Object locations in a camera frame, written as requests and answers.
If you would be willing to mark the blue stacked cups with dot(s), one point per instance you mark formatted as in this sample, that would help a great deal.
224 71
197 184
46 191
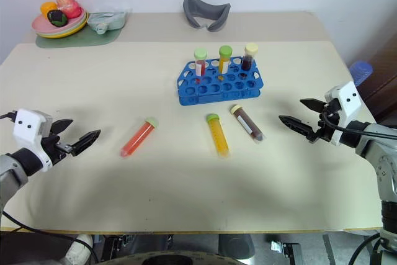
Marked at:
359 72

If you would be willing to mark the green placemat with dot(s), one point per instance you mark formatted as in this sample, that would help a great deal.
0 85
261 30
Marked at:
77 40

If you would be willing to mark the orange liquid tube green cap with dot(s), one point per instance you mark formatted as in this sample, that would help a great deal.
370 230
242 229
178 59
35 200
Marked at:
139 137

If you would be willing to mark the grey curved foam pad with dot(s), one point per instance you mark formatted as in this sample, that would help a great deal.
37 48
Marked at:
205 13

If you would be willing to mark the orange toy fruit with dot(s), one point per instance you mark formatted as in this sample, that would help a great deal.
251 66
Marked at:
48 8

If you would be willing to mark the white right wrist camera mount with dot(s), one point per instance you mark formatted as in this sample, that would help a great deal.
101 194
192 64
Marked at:
345 103

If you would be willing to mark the brown liquid tube tan cap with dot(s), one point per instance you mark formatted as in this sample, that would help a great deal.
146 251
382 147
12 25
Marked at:
248 123

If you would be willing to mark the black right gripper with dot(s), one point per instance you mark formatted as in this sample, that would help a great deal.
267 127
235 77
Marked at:
325 127

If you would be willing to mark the pink toy apple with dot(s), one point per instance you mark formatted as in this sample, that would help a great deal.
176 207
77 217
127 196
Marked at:
68 6

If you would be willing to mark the grey rounded foot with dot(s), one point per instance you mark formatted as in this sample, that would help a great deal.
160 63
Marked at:
236 244

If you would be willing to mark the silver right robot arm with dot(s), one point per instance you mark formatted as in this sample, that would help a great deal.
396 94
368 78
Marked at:
380 153

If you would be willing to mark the pale green plastic bag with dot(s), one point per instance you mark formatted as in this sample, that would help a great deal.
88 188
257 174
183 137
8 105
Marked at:
107 20

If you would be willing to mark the stack of pastel plates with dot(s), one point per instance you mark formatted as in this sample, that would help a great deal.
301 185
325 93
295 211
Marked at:
60 27

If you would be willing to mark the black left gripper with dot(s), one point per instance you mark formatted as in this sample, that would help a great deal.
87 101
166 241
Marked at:
53 150

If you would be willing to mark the blue test tube rack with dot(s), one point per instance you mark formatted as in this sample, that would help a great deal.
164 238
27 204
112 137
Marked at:
219 82

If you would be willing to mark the black metal bracket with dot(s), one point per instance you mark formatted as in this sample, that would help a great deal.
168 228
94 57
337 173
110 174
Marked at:
285 249

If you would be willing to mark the black and green toy fruit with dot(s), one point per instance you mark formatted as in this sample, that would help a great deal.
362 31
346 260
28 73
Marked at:
57 17

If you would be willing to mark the dark liquid tube cream cap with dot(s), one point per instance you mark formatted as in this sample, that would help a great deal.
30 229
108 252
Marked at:
249 58

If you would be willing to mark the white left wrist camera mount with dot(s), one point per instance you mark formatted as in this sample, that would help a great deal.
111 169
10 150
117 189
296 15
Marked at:
28 128

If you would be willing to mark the yellow liquid tube green cap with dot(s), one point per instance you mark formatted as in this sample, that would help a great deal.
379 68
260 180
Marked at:
224 60
217 136

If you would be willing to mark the white rounded object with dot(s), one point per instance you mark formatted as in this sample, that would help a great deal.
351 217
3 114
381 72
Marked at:
79 249

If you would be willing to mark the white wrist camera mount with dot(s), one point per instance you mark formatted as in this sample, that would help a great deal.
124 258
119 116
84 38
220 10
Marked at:
28 128
345 103

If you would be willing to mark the red liquid tube green cap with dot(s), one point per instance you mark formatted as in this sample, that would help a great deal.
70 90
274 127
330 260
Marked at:
200 61

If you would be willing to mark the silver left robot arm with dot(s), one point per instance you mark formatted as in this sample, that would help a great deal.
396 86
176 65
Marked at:
12 165

